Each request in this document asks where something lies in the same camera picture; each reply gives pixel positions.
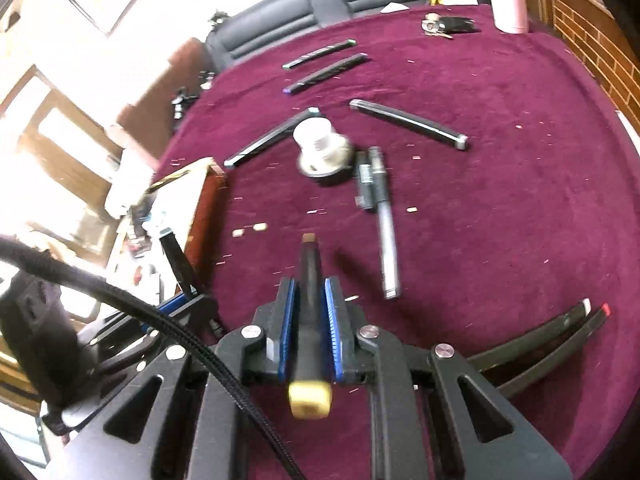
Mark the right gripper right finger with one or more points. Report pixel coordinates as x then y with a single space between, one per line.
433 417

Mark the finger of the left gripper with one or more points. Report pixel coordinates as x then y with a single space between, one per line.
172 305
185 279

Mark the black marker yellow cap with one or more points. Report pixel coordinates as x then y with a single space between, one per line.
310 374

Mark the black marker white cap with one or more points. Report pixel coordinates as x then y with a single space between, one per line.
534 339

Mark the black marker red cap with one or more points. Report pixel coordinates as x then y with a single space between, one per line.
559 355

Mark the gold white tray box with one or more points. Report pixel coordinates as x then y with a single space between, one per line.
175 200

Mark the clear grey pen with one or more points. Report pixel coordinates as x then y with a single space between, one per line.
386 229

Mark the brown armchair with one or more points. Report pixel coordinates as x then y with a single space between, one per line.
147 126

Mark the white pill bottle green label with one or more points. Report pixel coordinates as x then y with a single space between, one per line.
314 138

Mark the black marker teal cap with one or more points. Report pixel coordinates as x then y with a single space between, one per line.
272 137

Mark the black marker purple cap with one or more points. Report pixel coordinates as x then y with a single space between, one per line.
326 73

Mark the black marker grey cap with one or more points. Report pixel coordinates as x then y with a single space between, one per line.
412 122

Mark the black marker green cap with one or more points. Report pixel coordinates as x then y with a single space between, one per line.
320 53

